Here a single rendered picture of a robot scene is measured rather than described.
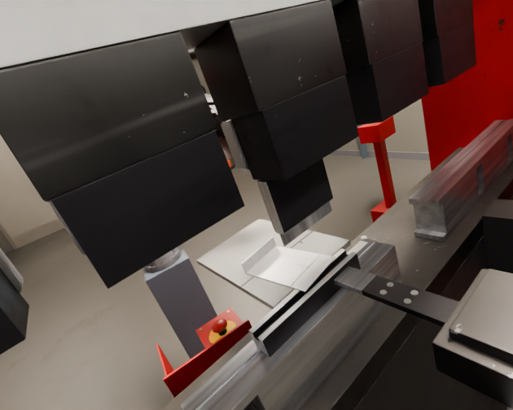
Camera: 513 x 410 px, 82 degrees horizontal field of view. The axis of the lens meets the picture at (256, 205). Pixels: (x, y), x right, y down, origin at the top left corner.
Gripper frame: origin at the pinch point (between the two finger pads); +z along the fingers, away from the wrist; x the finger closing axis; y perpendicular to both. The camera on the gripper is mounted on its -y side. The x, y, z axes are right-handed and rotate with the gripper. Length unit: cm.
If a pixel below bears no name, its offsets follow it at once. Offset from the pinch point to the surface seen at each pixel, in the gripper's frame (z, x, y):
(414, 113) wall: -22, -29, -307
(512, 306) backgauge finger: 40.1, 18.4, 18.0
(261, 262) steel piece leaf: 18.8, -7.9, 12.4
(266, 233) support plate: 13.8, -10.8, 3.3
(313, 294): 28.4, 0.5, 17.0
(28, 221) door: -448, -571, -93
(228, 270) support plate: 15.5, -12.7, 15.5
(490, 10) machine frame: 9, 42, -64
